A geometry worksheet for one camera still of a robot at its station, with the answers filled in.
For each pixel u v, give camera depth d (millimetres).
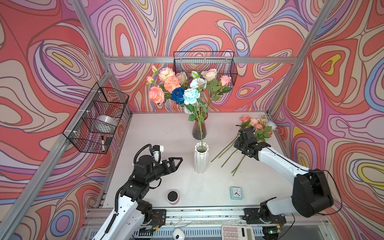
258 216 734
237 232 685
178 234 668
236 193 791
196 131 1113
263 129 1034
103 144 719
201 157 735
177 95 646
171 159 653
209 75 748
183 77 749
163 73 672
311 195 423
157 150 665
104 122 696
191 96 587
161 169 650
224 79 766
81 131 677
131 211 500
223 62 885
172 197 753
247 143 665
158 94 616
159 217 721
